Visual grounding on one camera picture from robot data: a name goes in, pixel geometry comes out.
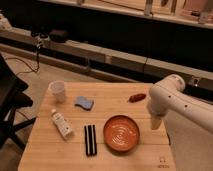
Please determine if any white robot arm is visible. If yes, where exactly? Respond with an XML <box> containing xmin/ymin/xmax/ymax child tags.
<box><xmin>147</xmin><ymin>74</ymin><xmax>213</xmax><ymax>133</ymax></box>

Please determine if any dark device on ledge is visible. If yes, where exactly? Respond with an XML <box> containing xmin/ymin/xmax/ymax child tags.
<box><xmin>49</xmin><ymin>29</ymin><xmax>68</xmax><ymax>43</ymax></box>

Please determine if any red chili pepper toy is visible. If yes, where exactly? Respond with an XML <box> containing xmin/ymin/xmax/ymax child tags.
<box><xmin>128</xmin><ymin>93</ymin><xmax>146</xmax><ymax>103</ymax></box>

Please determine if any black striped rectangular block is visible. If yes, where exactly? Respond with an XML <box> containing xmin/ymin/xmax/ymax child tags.
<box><xmin>84</xmin><ymin>125</ymin><xmax>97</xmax><ymax>156</ymax></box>

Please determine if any blue sponge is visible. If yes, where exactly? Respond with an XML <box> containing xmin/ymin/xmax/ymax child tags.
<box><xmin>74</xmin><ymin>96</ymin><xmax>94</xmax><ymax>110</ymax></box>

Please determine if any white plastic cup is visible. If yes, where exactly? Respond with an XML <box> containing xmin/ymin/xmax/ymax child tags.
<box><xmin>48</xmin><ymin>80</ymin><xmax>66</xmax><ymax>102</ymax></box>

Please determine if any black office chair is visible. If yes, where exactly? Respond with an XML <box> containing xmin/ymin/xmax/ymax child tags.
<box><xmin>0</xmin><ymin>54</ymin><xmax>36</xmax><ymax>150</ymax></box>

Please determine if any black cable on floor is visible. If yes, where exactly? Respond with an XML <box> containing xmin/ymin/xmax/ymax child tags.
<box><xmin>3</xmin><ymin>42</ymin><xmax>42</xmax><ymax>76</ymax></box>

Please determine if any white tube bottle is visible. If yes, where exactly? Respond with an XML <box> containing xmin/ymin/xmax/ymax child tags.
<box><xmin>51</xmin><ymin>109</ymin><xmax>72</xmax><ymax>139</ymax></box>

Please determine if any orange ceramic bowl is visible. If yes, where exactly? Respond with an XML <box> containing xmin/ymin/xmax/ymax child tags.
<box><xmin>103</xmin><ymin>115</ymin><xmax>140</xmax><ymax>152</ymax></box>

